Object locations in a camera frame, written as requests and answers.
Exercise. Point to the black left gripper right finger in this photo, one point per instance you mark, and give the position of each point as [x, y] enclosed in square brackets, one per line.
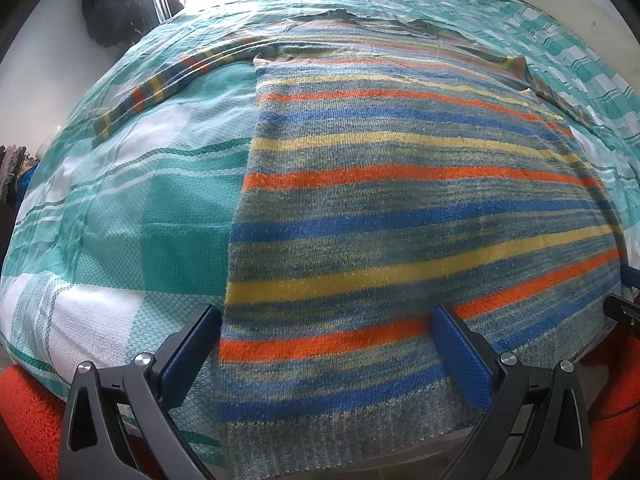
[533, 421]

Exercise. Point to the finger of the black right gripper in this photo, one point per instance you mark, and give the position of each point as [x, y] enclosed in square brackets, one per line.
[622, 311]

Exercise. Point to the striped knitted sweater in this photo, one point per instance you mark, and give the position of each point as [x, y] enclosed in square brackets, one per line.
[328, 180]

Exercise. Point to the clothes rack at left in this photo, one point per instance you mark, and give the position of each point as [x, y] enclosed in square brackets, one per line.
[17, 167]

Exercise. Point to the orange trousers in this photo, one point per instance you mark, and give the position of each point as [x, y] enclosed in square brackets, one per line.
[33, 417]

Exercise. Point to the teal white checked bedspread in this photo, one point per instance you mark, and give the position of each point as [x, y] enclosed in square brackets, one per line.
[65, 299]

